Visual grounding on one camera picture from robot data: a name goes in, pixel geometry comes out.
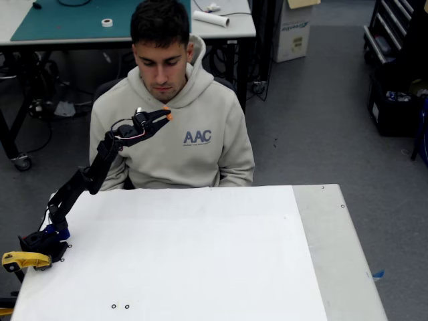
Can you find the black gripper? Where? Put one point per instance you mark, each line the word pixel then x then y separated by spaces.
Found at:
pixel 152 124

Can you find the small orange carrot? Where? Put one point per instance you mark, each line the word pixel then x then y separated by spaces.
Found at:
pixel 168 115

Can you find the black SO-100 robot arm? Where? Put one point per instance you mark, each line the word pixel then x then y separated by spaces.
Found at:
pixel 97 167

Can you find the man in beige hoodie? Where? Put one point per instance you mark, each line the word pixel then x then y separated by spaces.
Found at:
pixel 187 150

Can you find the white scrap under workbench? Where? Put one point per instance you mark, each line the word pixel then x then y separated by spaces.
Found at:
pixel 64 108

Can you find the white tape roll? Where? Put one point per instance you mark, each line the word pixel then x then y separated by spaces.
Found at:
pixel 107 22

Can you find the white paper roll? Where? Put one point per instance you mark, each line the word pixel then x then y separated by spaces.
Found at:
pixel 210 18

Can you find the grey workbench with black legs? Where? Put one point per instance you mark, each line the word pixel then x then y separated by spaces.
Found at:
pixel 234 26

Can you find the crumpled white wad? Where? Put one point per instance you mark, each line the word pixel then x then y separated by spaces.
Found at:
pixel 213 6

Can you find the green cutting mat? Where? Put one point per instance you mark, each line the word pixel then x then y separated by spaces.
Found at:
pixel 67 20

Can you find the large white paper sheet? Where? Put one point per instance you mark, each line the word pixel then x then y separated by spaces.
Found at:
pixel 207 254

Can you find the white cardboard box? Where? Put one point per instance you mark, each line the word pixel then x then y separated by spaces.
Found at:
pixel 294 33

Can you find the manila folder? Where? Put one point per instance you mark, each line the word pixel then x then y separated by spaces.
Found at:
pixel 302 2

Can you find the yellow black clamp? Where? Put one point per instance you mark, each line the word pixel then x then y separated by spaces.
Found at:
pixel 26 258

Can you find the black storage crate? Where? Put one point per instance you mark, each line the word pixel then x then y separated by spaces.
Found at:
pixel 391 117

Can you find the orange black clamp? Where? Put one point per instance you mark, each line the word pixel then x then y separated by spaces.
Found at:
pixel 6 306

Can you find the black tool cabinet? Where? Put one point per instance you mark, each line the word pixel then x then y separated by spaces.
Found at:
pixel 394 30

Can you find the blue tape scrap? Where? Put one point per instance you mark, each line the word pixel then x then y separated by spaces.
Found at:
pixel 378 274

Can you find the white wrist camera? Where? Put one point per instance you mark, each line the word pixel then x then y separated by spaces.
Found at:
pixel 138 110

